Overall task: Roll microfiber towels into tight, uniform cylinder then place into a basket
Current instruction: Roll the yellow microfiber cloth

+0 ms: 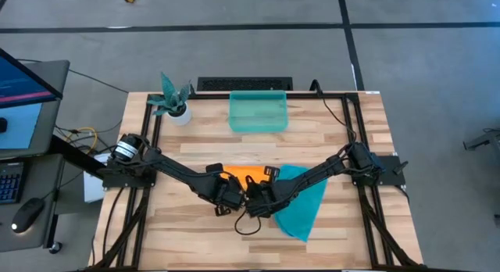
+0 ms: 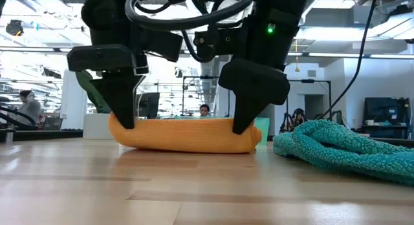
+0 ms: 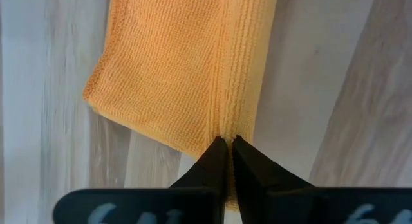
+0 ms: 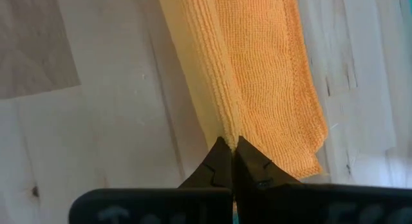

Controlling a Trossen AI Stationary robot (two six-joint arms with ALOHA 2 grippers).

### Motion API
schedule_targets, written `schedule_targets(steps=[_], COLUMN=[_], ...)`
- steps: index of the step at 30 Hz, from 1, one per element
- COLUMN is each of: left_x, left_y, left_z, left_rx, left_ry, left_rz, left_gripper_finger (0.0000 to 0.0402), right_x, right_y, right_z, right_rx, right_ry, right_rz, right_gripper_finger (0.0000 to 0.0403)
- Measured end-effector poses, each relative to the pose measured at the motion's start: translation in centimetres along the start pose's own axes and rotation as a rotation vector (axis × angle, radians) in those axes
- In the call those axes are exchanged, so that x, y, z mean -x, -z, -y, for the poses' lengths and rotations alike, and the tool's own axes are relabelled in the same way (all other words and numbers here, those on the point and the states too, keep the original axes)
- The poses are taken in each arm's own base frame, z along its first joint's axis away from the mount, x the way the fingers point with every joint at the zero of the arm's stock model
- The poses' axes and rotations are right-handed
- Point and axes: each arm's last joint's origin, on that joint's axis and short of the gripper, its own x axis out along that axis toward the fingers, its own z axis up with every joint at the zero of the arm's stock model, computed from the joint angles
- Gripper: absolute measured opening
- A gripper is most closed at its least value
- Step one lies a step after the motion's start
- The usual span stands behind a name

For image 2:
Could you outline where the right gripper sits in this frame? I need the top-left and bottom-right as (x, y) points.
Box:
(218, 58), (291, 135)

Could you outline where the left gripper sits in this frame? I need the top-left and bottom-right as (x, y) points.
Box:
(67, 43), (149, 129)

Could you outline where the orange microfiber towel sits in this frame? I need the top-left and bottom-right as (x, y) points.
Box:
(108, 112), (263, 154)

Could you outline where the teal microfiber towel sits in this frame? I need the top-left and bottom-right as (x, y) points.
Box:
(272, 118), (414, 187)

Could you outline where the dark computer monitor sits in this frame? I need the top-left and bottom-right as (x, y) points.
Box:
(136, 92), (161, 120)

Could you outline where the snake plant in white pot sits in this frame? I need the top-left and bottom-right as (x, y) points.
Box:
(75, 69), (114, 140)

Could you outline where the white building pillar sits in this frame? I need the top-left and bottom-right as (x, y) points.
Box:
(59, 69), (85, 131)

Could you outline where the black ceiling device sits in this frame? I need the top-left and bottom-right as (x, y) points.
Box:
(5, 19), (25, 38)

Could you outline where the black desk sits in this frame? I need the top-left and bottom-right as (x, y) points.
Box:
(357, 124), (414, 141)

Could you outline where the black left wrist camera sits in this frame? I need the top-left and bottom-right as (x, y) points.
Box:
(138, 29), (184, 63)

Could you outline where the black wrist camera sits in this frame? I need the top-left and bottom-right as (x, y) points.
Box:
(193, 24), (252, 63)
(138, 29), (184, 63)

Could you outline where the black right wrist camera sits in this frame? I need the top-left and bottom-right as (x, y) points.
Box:
(193, 24), (252, 63)

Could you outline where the black aluminium table frame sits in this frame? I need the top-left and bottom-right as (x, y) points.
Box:
(0, 127), (84, 144)

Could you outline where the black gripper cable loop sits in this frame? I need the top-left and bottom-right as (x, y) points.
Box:
(124, 0), (255, 32)
(180, 29), (212, 63)

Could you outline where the thin black cable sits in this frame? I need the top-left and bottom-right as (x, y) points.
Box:
(320, 0), (379, 120)

